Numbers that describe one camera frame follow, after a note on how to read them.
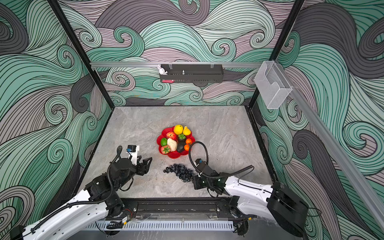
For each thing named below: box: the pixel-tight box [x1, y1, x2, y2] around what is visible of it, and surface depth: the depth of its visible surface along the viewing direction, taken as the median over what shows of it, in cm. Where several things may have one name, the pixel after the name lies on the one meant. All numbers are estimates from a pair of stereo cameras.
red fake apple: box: [166, 131, 176, 141], surface depth 97 cm
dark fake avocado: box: [177, 139, 186, 153], surface depth 94 cm
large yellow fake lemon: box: [173, 124, 184, 135], surface depth 100 cm
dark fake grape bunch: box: [163, 163, 194, 182], surface depth 84 cm
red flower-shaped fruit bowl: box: [156, 125, 196, 159], surface depth 96 cm
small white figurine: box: [157, 64, 168, 75], surface depth 87 cm
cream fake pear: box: [167, 138, 178, 152], surface depth 94 cm
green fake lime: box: [160, 137, 168, 147], surface depth 96 cm
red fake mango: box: [160, 145, 171, 154], surface depth 89 cm
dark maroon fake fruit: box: [178, 130, 186, 144], surface depth 97 cm
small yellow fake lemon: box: [183, 126, 191, 136], surface depth 100 cm
